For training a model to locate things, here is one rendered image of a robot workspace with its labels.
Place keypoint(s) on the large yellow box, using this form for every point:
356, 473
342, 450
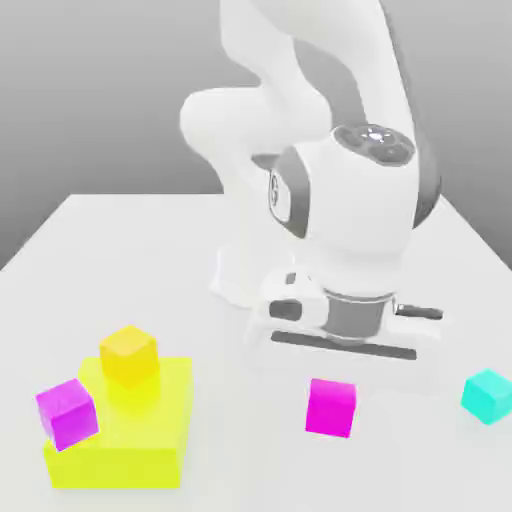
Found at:
132, 440

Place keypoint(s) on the small cyan cube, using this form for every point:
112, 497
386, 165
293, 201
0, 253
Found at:
486, 396

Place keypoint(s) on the small magenta cube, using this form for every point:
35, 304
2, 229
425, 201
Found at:
330, 408

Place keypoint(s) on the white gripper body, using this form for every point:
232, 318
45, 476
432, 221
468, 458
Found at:
344, 347

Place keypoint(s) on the small orange cube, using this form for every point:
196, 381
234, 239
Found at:
128, 356

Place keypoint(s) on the small purple cube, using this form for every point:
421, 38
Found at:
68, 414

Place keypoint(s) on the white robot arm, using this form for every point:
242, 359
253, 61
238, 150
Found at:
352, 208

